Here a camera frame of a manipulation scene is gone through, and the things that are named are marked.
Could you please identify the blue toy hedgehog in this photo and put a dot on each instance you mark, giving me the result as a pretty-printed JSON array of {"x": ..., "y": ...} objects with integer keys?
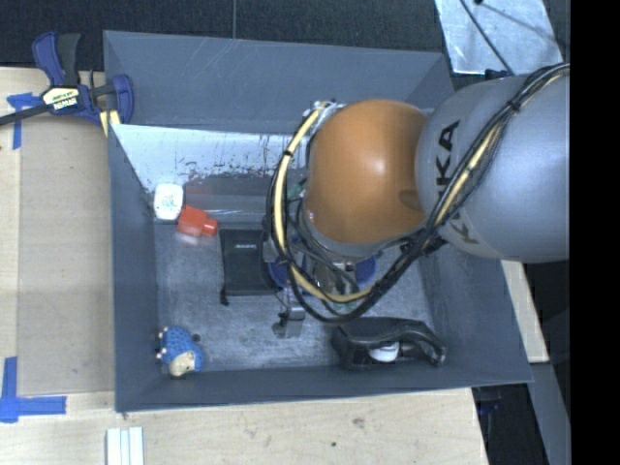
[{"x": 179, "y": 349}]

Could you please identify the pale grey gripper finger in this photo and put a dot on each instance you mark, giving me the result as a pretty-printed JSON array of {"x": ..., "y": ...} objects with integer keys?
[
  {"x": 281, "y": 330},
  {"x": 297, "y": 321}
]

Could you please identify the black flat box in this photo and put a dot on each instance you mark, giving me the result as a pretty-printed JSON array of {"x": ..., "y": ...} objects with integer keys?
[{"x": 244, "y": 264}]

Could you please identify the grey metal bin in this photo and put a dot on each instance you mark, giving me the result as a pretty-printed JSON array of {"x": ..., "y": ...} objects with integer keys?
[{"x": 232, "y": 80}]

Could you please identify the white rounded packet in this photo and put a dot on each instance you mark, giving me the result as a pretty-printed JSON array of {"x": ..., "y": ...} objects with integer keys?
[{"x": 168, "y": 201}]

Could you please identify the brown cardboard board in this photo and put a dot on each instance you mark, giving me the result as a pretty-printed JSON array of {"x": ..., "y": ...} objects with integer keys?
[{"x": 63, "y": 259}]

